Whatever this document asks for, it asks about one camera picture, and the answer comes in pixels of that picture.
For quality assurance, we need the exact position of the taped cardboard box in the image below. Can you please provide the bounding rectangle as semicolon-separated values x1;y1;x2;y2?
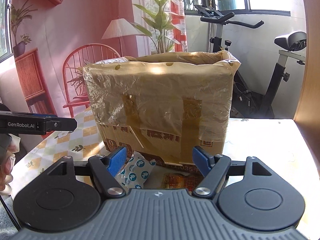
82;50;240;171

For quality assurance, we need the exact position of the orange flat snack packet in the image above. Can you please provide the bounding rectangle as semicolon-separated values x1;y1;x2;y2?
161;173;203;192

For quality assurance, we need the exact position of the white blue patterned packet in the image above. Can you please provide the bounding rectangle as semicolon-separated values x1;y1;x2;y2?
115;151;156;190

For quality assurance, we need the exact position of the pink room backdrop poster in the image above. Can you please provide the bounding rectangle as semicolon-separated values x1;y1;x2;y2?
11;0;186;117

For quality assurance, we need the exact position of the wooden headboard panel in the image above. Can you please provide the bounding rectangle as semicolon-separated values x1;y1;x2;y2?
292;0;320;145

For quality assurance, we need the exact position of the black exercise bike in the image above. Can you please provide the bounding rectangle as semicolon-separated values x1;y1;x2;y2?
196;5;307;119

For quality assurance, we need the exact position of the person left hand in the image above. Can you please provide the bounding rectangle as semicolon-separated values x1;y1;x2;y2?
1;134;21;196

